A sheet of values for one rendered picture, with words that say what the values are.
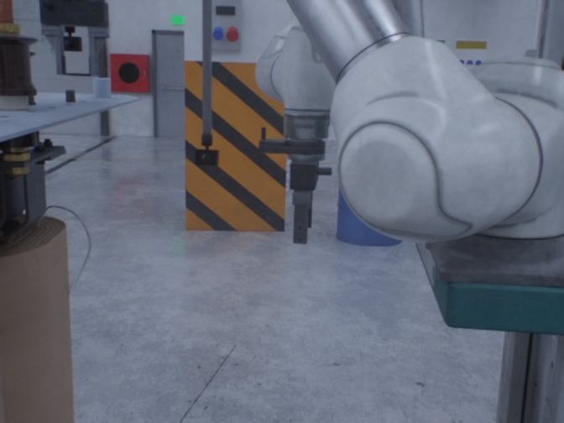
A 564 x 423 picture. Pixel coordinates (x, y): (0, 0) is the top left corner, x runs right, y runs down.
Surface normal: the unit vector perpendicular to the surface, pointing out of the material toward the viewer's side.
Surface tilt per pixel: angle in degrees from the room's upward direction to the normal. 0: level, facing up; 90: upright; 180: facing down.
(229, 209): 90
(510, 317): 90
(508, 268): 60
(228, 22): 90
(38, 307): 90
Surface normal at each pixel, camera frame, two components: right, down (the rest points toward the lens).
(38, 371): 0.93, 0.11
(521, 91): -0.22, 0.10
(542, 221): 0.24, 0.35
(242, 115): 0.07, 0.22
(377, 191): -0.59, 0.22
